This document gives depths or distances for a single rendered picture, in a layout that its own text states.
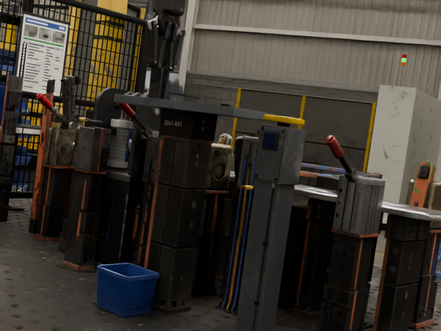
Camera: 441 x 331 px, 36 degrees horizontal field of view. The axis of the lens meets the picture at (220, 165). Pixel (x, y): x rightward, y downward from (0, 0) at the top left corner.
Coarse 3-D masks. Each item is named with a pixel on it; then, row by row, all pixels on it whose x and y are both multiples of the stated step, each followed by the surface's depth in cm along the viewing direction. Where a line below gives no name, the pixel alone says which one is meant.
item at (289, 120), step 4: (264, 116) 135; (268, 116) 134; (272, 116) 133; (276, 116) 133; (280, 116) 132; (284, 116) 132; (268, 120) 134; (272, 120) 133; (276, 120) 133; (280, 120) 132; (284, 120) 131; (288, 120) 131; (292, 120) 132; (296, 120) 133; (300, 120) 134; (280, 124) 134; (284, 124) 134; (288, 124) 134; (296, 124) 134; (300, 124) 134
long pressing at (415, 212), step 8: (232, 176) 174; (296, 192) 161; (304, 192) 160; (312, 192) 158; (320, 192) 157; (328, 192) 165; (336, 192) 168; (328, 200) 156; (336, 200) 154; (384, 200) 164; (384, 208) 146; (392, 208) 145; (400, 208) 144; (408, 208) 151; (416, 208) 154; (424, 208) 157; (408, 216) 143; (416, 216) 142; (424, 216) 142; (432, 216) 143; (440, 216) 146
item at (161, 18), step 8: (160, 0) 154; (168, 0) 154; (176, 0) 155; (184, 0) 157; (152, 8) 157; (160, 8) 154; (168, 8) 154; (176, 8) 155; (184, 8) 158; (160, 16) 154; (168, 16) 157; (176, 16) 159; (160, 24) 155; (160, 32) 156
